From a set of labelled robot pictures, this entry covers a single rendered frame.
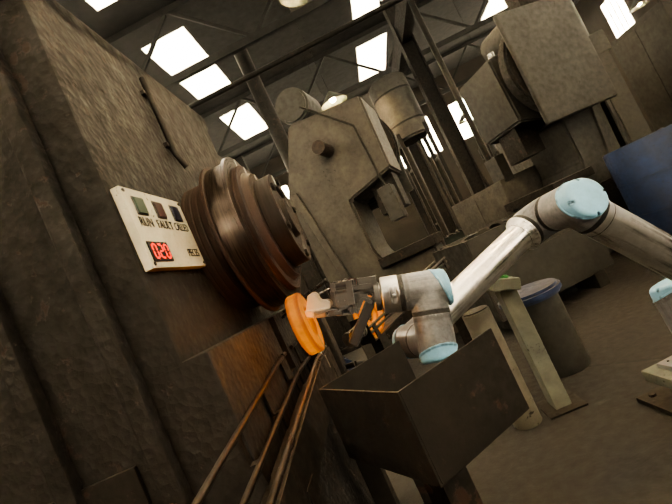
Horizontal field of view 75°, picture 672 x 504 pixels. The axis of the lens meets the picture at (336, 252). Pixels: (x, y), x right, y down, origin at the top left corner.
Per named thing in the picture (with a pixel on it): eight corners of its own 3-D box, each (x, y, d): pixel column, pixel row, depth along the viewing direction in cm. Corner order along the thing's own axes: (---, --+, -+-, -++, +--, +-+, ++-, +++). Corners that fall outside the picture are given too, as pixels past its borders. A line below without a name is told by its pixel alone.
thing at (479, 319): (519, 434, 179) (464, 317, 182) (510, 423, 191) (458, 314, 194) (547, 422, 178) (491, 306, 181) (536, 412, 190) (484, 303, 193)
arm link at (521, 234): (524, 200, 143) (379, 336, 121) (551, 186, 131) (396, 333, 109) (548, 227, 143) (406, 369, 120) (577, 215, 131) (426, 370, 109)
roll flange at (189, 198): (220, 337, 108) (145, 166, 110) (268, 313, 155) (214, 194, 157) (256, 321, 107) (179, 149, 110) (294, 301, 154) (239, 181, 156)
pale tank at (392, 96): (455, 268, 941) (366, 83, 966) (448, 267, 1032) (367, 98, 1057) (495, 250, 934) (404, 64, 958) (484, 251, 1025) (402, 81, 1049)
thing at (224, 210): (256, 321, 107) (179, 149, 110) (294, 301, 154) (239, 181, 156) (280, 310, 107) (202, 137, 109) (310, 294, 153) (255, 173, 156)
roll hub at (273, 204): (286, 267, 116) (242, 172, 118) (304, 265, 144) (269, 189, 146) (305, 258, 116) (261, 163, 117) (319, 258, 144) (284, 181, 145)
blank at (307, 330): (279, 306, 101) (292, 300, 101) (289, 292, 116) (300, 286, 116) (310, 365, 102) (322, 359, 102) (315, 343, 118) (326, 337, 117)
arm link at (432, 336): (444, 360, 110) (435, 311, 113) (468, 360, 99) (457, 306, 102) (410, 365, 108) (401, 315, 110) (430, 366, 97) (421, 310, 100)
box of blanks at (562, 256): (509, 337, 309) (461, 238, 313) (460, 330, 390) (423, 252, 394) (623, 276, 327) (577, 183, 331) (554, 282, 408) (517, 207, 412)
